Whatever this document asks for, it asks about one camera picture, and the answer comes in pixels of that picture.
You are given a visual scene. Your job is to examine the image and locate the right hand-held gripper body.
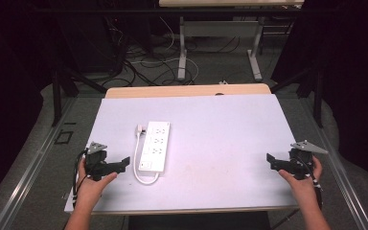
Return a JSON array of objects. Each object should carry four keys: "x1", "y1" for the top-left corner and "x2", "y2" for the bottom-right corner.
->
[{"x1": 287, "y1": 139, "x2": 329, "y2": 180}]

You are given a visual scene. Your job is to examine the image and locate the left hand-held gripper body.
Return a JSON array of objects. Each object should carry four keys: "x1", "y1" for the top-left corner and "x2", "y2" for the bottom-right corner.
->
[{"x1": 84, "y1": 141, "x2": 111, "y2": 182}]

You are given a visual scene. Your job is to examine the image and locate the person's right hand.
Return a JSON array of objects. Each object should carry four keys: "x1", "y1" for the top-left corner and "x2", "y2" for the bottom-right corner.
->
[{"x1": 278, "y1": 155, "x2": 324, "y2": 210}]

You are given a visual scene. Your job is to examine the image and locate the person's left hand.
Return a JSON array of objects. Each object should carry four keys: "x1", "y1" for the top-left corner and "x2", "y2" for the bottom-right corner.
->
[{"x1": 76, "y1": 157, "x2": 119, "y2": 210}]

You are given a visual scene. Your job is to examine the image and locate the white power strip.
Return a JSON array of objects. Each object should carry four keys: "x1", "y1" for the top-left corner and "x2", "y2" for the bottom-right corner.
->
[{"x1": 138, "y1": 120, "x2": 172, "y2": 175}]

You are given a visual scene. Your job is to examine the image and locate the white table mat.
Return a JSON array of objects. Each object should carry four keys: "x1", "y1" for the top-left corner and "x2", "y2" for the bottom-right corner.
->
[{"x1": 64, "y1": 93, "x2": 299, "y2": 216}]

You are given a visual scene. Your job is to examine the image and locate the black metal stand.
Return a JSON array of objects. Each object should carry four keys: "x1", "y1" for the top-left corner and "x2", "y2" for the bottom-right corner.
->
[
  {"x1": 269, "y1": 65, "x2": 324, "y2": 129},
  {"x1": 51, "y1": 60, "x2": 108, "y2": 127}
]

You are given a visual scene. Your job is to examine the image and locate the white desk with metal legs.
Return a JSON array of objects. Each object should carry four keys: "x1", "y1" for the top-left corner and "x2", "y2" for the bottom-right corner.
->
[{"x1": 158, "y1": 0, "x2": 306, "y2": 82}]

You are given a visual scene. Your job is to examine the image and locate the white power strip cable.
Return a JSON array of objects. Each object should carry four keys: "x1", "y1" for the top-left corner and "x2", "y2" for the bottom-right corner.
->
[{"x1": 132, "y1": 131, "x2": 161, "y2": 186}]

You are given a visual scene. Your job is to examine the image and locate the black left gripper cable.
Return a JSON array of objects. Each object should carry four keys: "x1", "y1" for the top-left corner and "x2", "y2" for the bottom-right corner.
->
[{"x1": 72, "y1": 148, "x2": 90, "y2": 210}]

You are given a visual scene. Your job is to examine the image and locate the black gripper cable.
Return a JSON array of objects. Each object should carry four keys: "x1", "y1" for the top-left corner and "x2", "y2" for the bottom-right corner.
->
[
  {"x1": 296, "y1": 156, "x2": 324, "y2": 212},
  {"x1": 72, "y1": 148, "x2": 90, "y2": 210}
]

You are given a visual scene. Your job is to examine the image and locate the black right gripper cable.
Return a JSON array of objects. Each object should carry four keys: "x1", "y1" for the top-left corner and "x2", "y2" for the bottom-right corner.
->
[{"x1": 296, "y1": 156, "x2": 324, "y2": 212}]

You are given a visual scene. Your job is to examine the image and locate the aluminium floor rail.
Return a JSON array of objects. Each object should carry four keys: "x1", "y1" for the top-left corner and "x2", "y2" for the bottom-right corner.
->
[
  {"x1": 296, "y1": 95, "x2": 368, "y2": 230},
  {"x1": 0, "y1": 95, "x2": 79, "y2": 230}
]

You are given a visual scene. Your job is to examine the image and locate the tangle of floor cables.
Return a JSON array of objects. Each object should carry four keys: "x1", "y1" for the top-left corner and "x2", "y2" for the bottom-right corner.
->
[{"x1": 103, "y1": 15, "x2": 242, "y2": 88}]

